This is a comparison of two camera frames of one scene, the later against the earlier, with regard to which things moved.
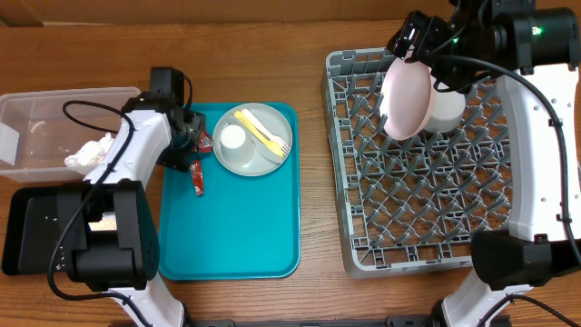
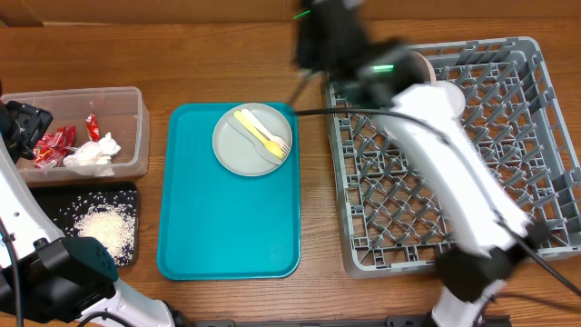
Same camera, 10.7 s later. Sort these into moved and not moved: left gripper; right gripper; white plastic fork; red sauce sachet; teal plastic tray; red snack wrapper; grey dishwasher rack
Moved: right gripper; red snack wrapper; red sauce sachet; left gripper
Not moved: grey dishwasher rack; teal plastic tray; white plastic fork
